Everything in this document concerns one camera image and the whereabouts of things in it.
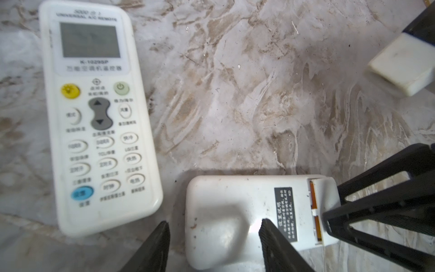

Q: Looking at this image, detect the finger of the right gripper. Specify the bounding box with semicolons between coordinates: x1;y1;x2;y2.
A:
322;143;435;272

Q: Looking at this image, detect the orange AAA batteries pair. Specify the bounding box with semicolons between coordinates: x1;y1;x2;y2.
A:
309;181;322;243

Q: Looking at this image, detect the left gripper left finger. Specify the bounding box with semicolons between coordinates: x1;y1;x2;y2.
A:
120;221;170;272

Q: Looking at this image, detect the red and white remote control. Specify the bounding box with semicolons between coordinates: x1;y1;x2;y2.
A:
185;175;325;270

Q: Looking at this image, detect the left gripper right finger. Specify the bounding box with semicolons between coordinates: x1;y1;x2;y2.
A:
259;219;314;272

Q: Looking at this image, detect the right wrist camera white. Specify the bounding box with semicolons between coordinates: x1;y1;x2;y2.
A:
367;3;435;97

